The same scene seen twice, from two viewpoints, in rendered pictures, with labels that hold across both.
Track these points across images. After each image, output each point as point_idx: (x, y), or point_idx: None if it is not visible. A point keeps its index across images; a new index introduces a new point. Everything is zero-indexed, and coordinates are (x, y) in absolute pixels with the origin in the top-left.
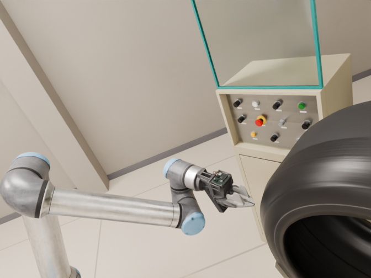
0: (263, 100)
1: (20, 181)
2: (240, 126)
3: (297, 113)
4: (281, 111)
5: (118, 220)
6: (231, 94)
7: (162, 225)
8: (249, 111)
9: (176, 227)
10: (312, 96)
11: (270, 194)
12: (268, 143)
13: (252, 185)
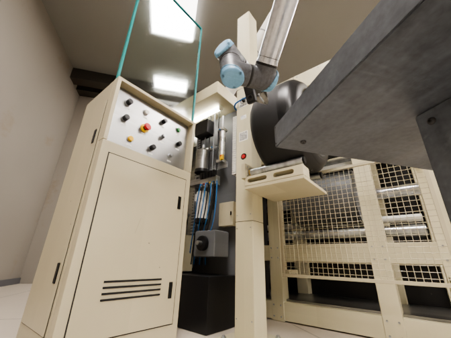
0: (152, 113)
1: None
2: (117, 125)
3: (174, 135)
4: (163, 128)
5: (295, 8)
6: (136, 88)
7: (280, 53)
8: (136, 115)
9: (276, 67)
10: (184, 127)
11: (293, 82)
12: (141, 153)
13: (105, 205)
